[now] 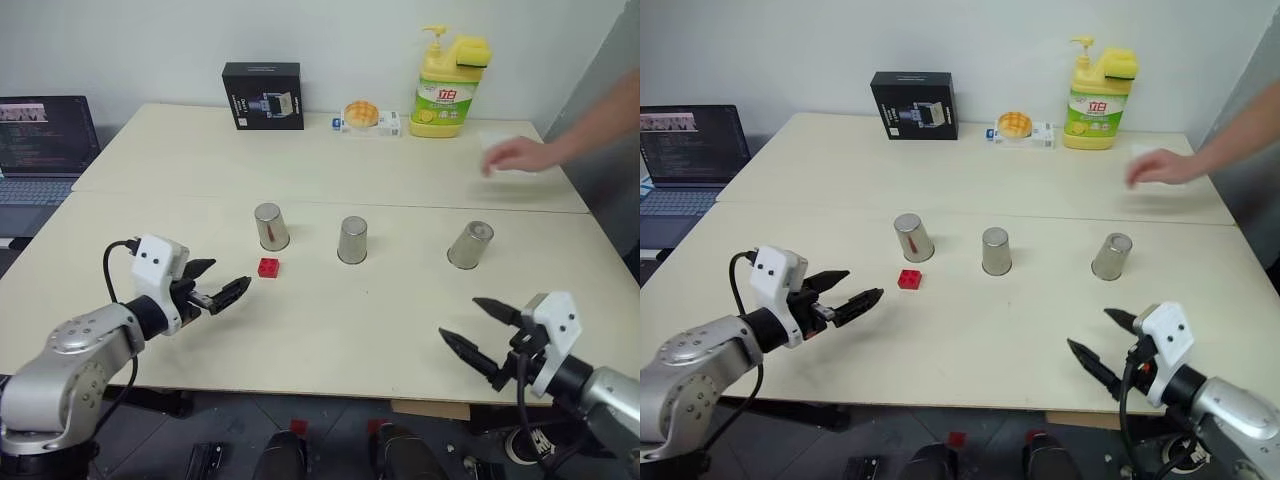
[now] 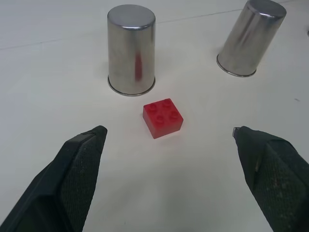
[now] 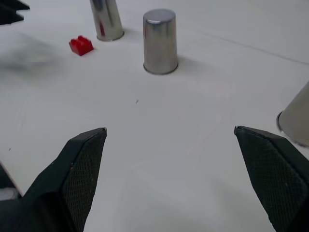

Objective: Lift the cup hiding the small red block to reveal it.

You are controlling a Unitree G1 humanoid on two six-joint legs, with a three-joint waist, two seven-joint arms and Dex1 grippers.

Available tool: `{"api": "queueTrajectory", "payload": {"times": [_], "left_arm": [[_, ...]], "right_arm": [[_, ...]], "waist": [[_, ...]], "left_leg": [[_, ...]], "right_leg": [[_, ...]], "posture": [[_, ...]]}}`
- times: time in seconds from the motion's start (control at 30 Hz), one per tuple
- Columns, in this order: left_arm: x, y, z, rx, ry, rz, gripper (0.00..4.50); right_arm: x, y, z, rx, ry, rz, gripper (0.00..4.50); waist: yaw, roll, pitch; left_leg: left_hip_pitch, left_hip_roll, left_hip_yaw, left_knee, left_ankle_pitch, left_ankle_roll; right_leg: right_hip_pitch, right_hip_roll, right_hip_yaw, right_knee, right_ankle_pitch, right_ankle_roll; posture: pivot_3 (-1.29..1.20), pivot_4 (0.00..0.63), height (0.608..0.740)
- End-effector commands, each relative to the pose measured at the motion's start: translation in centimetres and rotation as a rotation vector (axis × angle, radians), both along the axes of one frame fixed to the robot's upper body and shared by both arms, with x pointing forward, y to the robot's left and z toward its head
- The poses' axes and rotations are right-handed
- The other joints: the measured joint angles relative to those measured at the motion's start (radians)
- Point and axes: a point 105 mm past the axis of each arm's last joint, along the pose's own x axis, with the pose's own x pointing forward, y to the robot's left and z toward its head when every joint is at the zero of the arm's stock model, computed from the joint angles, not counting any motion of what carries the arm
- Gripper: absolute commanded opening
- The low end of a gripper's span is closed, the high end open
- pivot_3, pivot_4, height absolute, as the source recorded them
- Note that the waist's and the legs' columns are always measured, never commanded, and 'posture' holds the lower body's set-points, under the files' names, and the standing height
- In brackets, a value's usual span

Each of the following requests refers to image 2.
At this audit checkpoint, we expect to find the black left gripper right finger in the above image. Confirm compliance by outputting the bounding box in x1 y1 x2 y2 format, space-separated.
232 125 309 232

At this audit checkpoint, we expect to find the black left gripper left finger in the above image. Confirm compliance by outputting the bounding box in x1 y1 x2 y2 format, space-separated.
0 125 108 232

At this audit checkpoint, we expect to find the red toy building brick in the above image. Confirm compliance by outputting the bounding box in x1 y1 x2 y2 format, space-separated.
142 98 184 140

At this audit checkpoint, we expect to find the stainless steel cup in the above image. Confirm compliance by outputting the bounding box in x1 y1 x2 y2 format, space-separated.
216 0 287 78
107 5 156 97

